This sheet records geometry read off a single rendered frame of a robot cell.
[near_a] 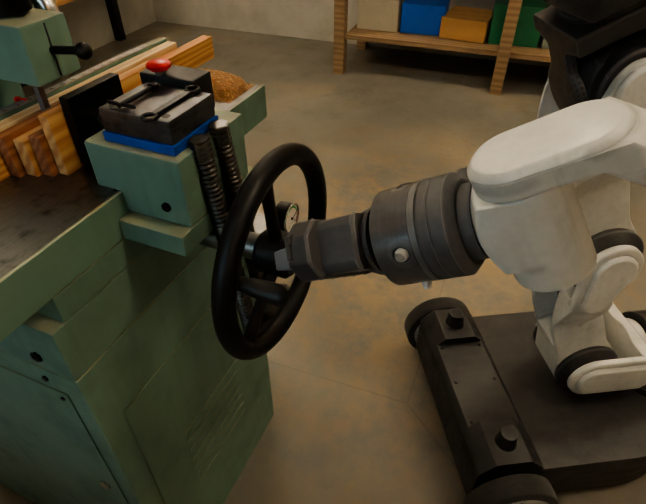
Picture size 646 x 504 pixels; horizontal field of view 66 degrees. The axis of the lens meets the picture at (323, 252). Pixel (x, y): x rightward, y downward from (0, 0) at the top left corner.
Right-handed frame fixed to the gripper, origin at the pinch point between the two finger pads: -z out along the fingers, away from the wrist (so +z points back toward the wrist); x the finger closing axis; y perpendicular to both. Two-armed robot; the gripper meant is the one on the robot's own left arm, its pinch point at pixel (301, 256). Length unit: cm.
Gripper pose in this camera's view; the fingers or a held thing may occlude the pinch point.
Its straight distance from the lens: 52.1
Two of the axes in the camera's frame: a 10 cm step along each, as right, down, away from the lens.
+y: -1.5, -9.9, 0.8
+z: 8.0, -1.7, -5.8
